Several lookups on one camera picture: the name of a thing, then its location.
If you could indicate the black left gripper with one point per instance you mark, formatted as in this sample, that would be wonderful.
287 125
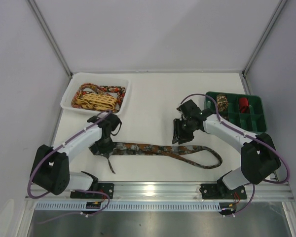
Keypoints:
101 150

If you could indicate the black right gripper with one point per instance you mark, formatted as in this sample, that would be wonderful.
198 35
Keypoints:
180 133

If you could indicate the orange grey floral tie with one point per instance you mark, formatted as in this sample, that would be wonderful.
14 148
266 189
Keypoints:
176 152

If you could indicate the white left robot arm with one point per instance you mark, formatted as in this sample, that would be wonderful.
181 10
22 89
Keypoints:
51 167

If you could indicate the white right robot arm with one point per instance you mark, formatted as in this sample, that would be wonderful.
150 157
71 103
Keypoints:
257 151

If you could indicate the gold patterned tie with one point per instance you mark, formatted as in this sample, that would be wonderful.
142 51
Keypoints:
94 102

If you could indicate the rolled leopard pattern tie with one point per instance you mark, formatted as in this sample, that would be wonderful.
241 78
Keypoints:
222 102

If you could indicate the rolled red tie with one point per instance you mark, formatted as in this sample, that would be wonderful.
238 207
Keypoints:
243 105

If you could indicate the green compartment organizer tray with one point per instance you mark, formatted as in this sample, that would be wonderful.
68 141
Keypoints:
254 121

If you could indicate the white perforated plastic basket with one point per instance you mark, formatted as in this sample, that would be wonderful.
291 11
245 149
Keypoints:
81 78

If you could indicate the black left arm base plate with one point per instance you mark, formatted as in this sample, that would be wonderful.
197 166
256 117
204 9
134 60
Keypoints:
106 188

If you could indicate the aluminium front rail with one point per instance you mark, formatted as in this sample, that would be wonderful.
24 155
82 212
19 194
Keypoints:
188 191

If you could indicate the white slotted cable duct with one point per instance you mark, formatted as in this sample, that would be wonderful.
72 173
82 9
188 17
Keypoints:
129 206

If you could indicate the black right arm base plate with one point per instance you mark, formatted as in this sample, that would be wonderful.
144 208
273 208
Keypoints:
216 191

